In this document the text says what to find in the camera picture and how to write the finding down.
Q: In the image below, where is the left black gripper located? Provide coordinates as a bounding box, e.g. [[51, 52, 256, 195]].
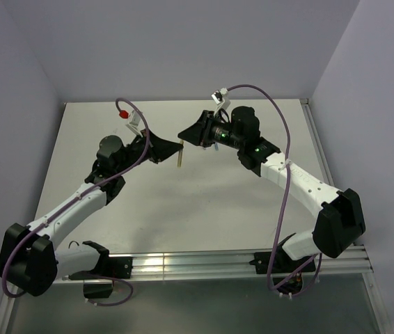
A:
[[115, 129, 182, 175]]

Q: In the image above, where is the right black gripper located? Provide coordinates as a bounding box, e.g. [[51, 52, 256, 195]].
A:
[[177, 111, 244, 150]]

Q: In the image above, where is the yellow highlighter pen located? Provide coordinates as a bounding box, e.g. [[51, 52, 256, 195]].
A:
[[177, 139, 184, 168]]

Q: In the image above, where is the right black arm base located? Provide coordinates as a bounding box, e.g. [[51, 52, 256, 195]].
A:
[[253, 250, 306, 289]]

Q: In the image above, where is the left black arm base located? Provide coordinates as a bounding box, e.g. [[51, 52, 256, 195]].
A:
[[83, 257, 134, 303]]

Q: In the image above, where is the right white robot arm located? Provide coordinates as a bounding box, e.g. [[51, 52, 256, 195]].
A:
[[178, 106, 365, 271]]

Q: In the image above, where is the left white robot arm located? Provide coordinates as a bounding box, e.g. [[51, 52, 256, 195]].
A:
[[0, 132, 183, 298]]

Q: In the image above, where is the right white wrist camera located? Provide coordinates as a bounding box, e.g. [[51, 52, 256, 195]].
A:
[[211, 88, 230, 116]]

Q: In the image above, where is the aluminium front rail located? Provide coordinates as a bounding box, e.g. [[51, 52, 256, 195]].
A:
[[7, 245, 374, 289]]

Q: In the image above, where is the aluminium rail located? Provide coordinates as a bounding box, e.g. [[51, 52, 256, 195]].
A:
[[299, 99, 394, 333], [7, 245, 374, 289]]

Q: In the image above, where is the aluminium right side rail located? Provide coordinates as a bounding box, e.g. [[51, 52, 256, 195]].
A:
[[299, 99, 394, 333]]

